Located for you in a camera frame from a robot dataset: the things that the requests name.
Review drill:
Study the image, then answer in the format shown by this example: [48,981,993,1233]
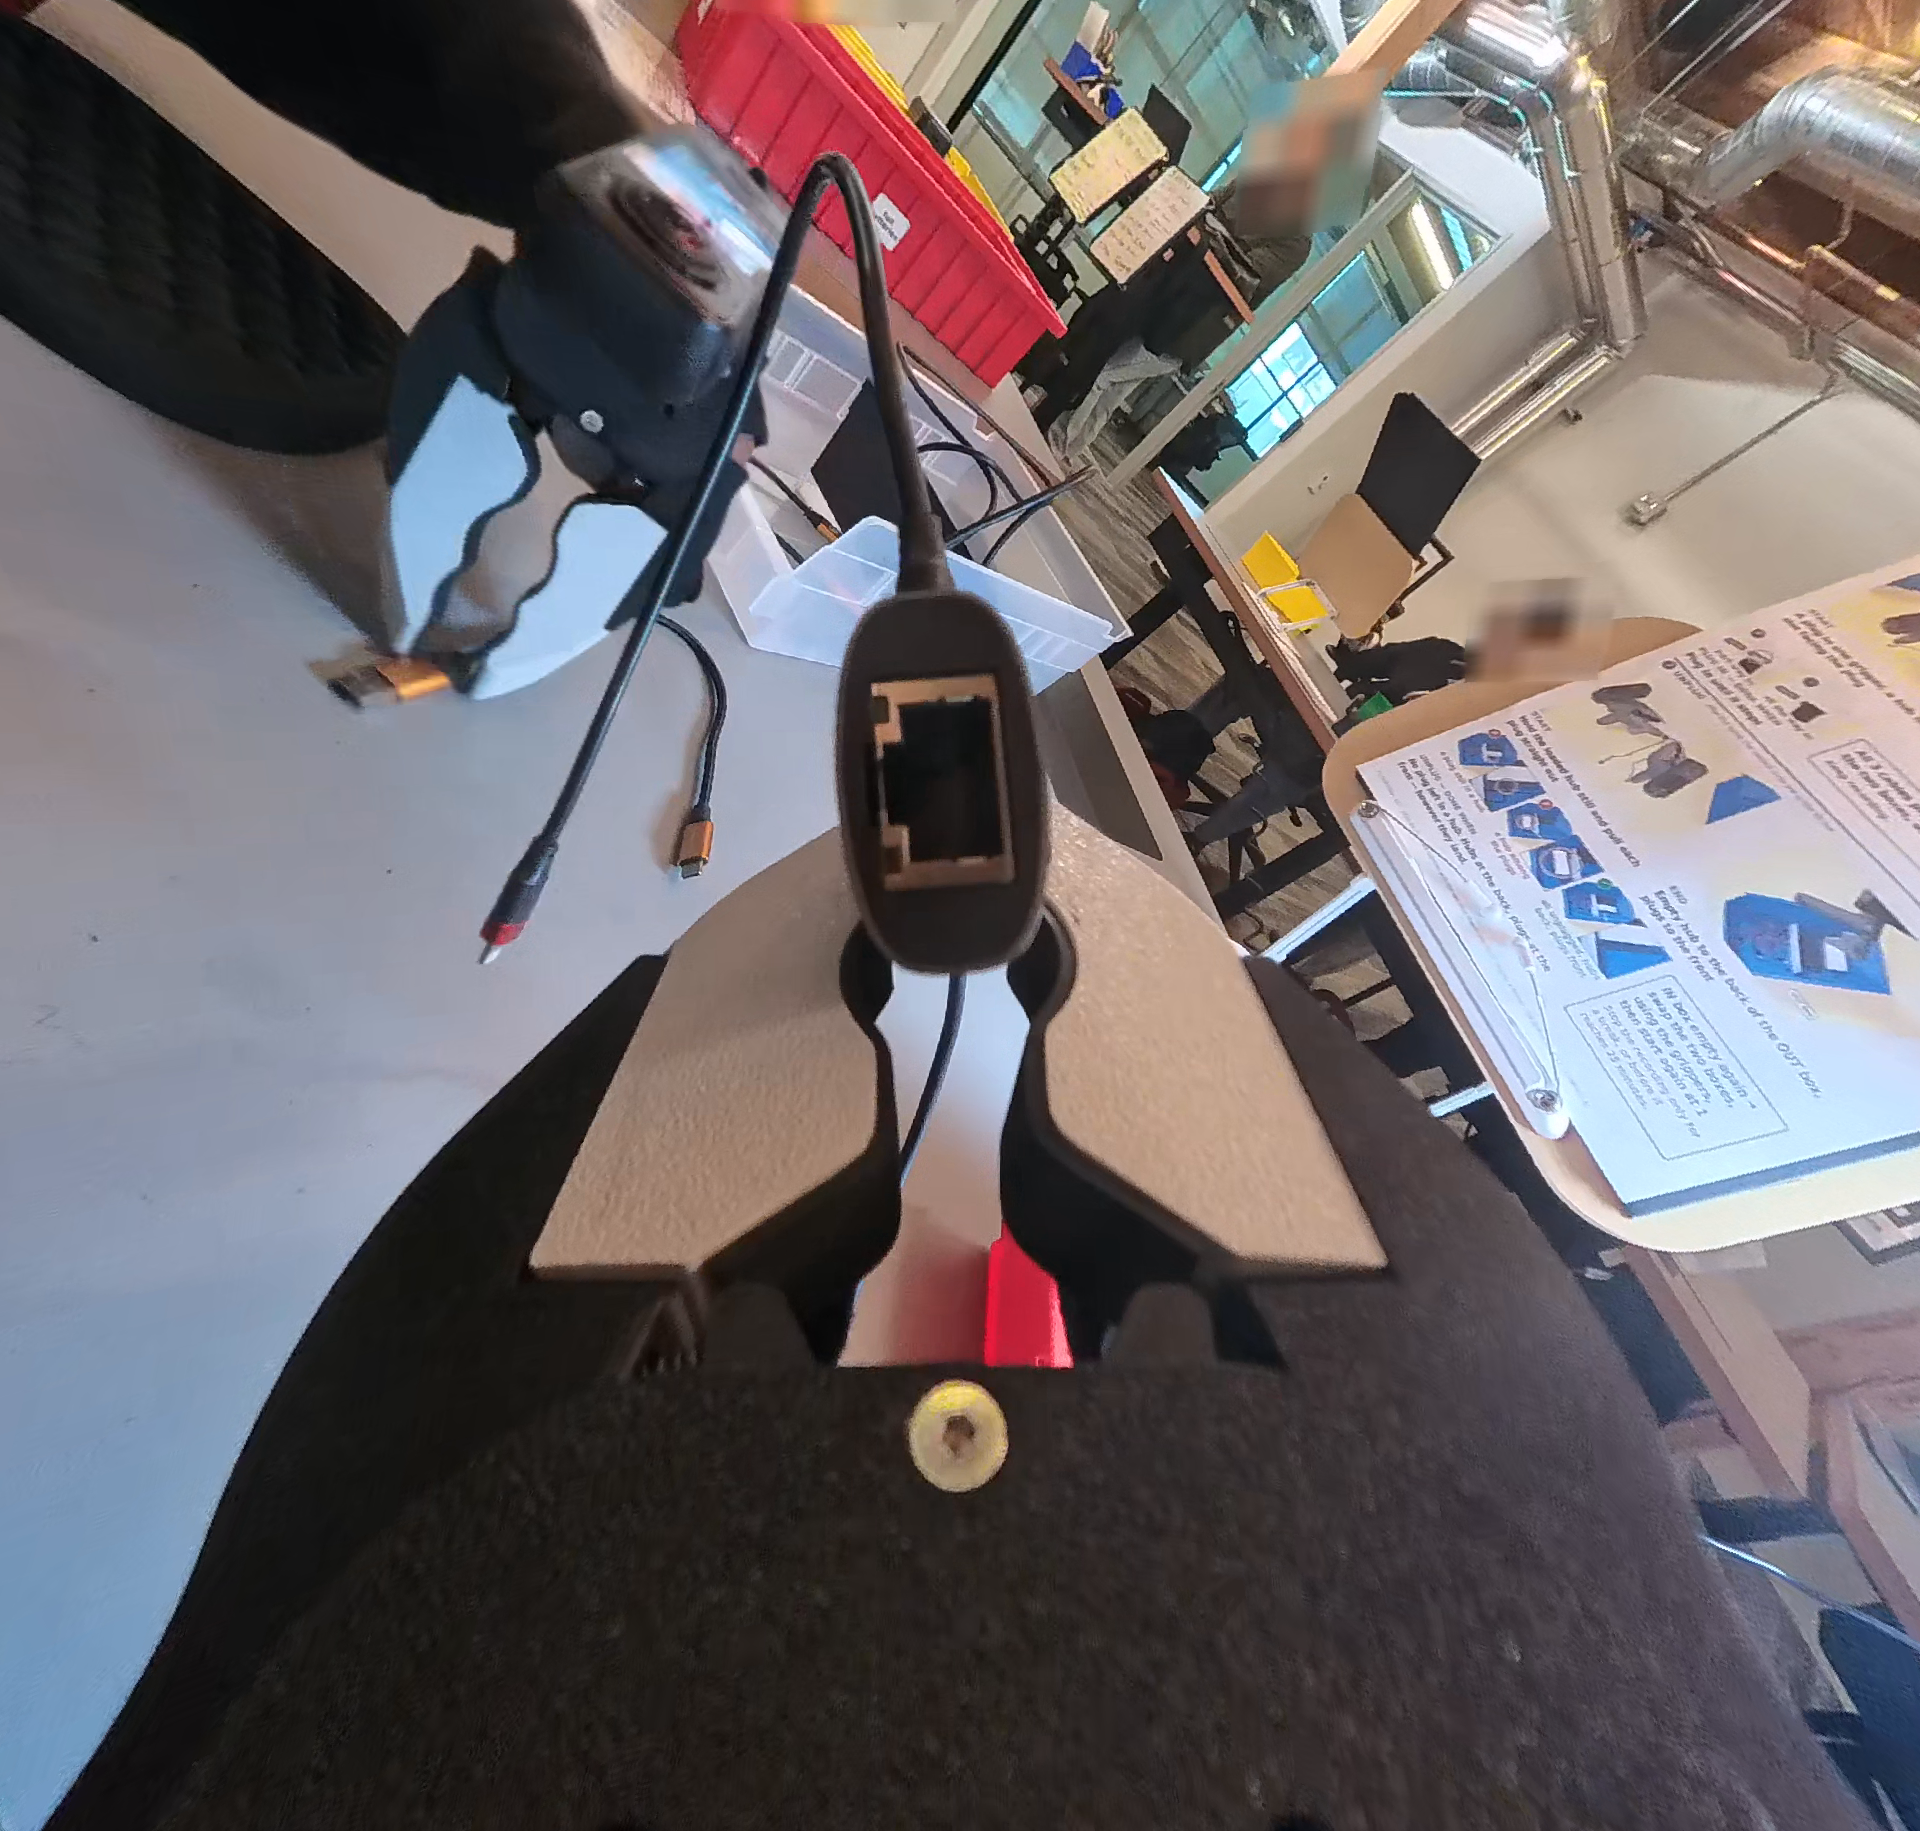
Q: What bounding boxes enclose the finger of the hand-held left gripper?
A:
[387,376,541,659]
[446,485,672,704]

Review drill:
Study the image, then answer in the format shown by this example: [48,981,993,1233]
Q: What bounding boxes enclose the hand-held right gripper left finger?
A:
[532,828,905,1282]

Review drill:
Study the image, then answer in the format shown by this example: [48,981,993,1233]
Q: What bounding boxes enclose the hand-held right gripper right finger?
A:
[997,810,1385,1282]

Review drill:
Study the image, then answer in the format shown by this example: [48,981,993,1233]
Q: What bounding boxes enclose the black usb cable red plug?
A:
[478,205,969,1167]

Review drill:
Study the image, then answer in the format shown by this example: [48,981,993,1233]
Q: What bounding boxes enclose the grey usb hub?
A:
[783,153,1055,979]

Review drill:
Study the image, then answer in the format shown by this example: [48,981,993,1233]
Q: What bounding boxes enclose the clear plastic bin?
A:
[704,278,1136,673]

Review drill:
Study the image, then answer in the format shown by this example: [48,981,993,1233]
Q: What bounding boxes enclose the person's left forearm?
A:
[44,0,666,236]

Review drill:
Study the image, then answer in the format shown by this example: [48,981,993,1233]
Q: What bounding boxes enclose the black bin divider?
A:
[810,381,913,533]

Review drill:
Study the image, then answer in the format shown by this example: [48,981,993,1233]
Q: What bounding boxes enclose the red ribbed plastic bin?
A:
[674,0,1071,382]

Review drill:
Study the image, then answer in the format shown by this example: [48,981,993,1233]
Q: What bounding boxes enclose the instruction sheet on stand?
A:
[1259,613,1920,1258]

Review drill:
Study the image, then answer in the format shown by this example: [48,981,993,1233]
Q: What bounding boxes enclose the wooden table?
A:
[1153,467,1353,757]
[1619,1244,1920,1631]

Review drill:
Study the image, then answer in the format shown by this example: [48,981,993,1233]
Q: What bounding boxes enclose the black stand with papers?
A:
[1046,107,1218,293]

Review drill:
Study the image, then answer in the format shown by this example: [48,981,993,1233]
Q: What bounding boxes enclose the yellow plastic bin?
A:
[1242,530,1341,636]

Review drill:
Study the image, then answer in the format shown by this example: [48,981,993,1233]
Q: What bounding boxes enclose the printed instruction sheet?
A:
[1353,557,1920,1216]

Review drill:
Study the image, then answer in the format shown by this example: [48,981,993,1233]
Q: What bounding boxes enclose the wooden document stand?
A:
[1294,393,1489,653]

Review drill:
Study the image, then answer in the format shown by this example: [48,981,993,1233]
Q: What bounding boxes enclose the silver ventilation duct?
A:
[1320,0,1920,461]

